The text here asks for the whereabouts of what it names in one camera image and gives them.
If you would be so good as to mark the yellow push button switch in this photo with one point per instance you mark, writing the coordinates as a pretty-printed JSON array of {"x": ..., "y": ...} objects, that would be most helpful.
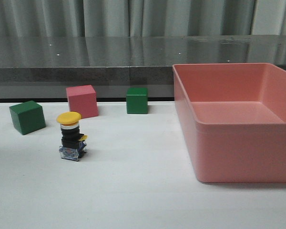
[{"x": 73, "y": 146}]

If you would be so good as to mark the pink plastic bin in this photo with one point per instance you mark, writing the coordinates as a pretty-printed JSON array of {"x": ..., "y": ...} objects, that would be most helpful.
[{"x": 233, "y": 118}]

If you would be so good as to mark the grey stone ledge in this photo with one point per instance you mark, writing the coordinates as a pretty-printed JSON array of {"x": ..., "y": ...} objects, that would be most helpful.
[{"x": 41, "y": 68}]

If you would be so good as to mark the grey curtain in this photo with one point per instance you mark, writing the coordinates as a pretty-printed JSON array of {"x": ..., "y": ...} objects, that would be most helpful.
[{"x": 141, "y": 18}]

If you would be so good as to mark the green cube far left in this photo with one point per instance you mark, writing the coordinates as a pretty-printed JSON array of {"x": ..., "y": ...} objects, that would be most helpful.
[{"x": 27, "y": 117}]

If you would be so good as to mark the pink cube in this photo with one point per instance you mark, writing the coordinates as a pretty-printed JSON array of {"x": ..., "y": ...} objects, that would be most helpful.
[{"x": 82, "y": 99}]

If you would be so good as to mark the green cube near bin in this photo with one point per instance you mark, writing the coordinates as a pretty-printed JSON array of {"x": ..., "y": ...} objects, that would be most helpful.
[{"x": 137, "y": 101}]

